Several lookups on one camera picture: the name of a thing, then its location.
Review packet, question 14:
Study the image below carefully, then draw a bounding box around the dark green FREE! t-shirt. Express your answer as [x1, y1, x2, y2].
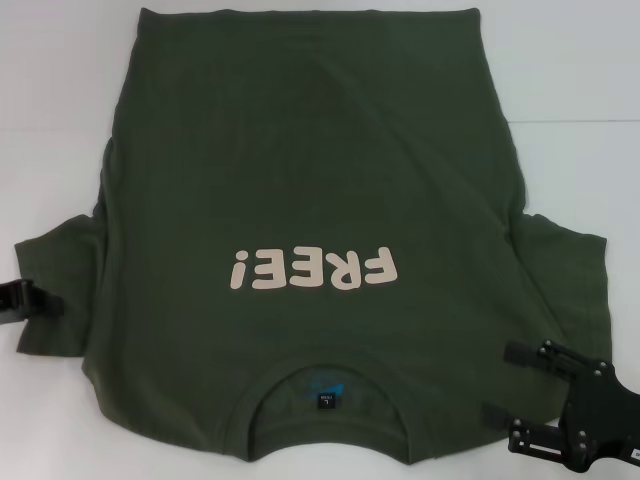
[13, 5, 609, 460]

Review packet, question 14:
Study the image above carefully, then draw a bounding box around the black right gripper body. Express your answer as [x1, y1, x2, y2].
[558, 360, 640, 475]

